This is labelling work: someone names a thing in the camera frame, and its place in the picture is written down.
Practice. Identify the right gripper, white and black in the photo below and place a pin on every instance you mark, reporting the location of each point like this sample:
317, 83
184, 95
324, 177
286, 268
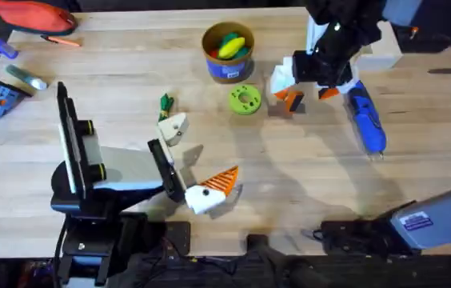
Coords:
321, 68

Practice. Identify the left gripper, white and black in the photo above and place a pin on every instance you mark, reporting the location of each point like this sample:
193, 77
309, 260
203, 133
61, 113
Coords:
129, 168

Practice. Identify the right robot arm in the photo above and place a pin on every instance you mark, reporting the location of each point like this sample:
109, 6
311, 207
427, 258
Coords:
441, 220

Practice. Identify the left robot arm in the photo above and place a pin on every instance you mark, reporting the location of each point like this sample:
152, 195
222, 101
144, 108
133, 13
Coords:
69, 200

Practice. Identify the toy vegetable with green leaves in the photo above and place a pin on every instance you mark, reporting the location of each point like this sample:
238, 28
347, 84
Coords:
166, 105

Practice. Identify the blue electric screwdriver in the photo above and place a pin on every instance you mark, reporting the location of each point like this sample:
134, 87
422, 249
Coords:
367, 120

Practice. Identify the orange ribbed wedge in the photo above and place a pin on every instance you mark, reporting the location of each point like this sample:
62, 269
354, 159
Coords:
295, 102

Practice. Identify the green disc with holes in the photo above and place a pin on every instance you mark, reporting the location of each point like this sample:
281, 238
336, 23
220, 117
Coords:
245, 100

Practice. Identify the brown tub with toys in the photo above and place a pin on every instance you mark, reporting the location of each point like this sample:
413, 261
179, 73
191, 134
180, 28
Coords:
227, 60

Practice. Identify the white box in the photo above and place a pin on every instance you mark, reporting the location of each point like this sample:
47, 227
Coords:
381, 48

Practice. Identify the black upright wrist plate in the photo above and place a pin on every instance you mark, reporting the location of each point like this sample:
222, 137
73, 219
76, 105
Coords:
71, 140

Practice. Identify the black tool with orange tip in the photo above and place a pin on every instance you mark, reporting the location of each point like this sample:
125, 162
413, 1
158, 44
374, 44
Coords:
425, 40

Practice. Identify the orange pen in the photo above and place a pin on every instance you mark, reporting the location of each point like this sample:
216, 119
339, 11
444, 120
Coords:
61, 41

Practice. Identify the grey-green marker tube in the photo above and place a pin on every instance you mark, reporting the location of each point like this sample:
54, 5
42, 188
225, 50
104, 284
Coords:
25, 77

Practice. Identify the red zip bag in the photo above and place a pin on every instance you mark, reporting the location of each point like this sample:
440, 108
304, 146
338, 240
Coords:
33, 16

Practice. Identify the black rail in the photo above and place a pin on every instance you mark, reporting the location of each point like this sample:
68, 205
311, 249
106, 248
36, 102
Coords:
225, 274

